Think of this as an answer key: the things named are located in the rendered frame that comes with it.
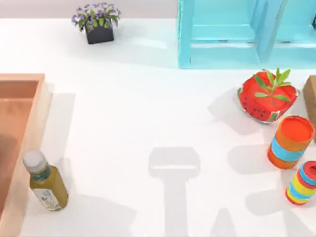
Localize olive green bottle white cap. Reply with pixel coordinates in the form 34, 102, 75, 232
22, 150, 69, 212

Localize watermelon pattern plant pot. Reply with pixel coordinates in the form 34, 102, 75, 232
237, 67, 300, 125

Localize purple flower plant black pot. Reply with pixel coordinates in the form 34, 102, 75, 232
71, 2, 122, 45

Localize shallow salmon-coloured box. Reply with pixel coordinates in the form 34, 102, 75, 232
0, 73, 53, 237

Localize light blue rack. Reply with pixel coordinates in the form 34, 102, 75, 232
176, 0, 316, 70

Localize stack of coloured rings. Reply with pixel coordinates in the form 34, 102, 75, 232
285, 160, 316, 206

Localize orange can blue band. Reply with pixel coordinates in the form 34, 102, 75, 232
267, 115, 316, 171

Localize brown wooden block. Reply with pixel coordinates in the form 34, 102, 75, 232
303, 75, 316, 144

